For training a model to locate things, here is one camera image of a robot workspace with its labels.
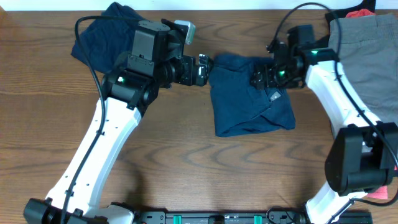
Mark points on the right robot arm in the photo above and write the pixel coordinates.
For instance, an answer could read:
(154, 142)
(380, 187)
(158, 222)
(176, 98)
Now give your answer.
(363, 157)

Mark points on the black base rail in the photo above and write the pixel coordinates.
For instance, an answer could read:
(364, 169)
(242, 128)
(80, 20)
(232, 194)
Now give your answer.
(274, 215)

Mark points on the folded dark navy shorts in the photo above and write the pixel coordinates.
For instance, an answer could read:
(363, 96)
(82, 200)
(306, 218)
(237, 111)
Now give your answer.
(105, 40)

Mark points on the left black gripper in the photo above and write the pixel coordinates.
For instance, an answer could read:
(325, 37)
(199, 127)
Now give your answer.
(197, 71)

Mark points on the grey shorts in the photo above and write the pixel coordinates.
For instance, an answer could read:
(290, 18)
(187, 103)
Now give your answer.
(369, 57)

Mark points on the black garment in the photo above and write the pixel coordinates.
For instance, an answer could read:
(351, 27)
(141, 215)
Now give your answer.
(365, 8)

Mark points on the navy blue shorts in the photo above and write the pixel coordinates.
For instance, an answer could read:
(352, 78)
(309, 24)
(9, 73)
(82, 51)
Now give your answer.
(241, 109)

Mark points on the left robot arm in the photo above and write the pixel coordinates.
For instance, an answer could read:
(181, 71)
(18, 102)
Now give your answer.
(156, 60)

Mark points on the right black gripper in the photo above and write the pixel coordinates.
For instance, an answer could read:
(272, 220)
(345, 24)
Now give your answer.
(270, 81)

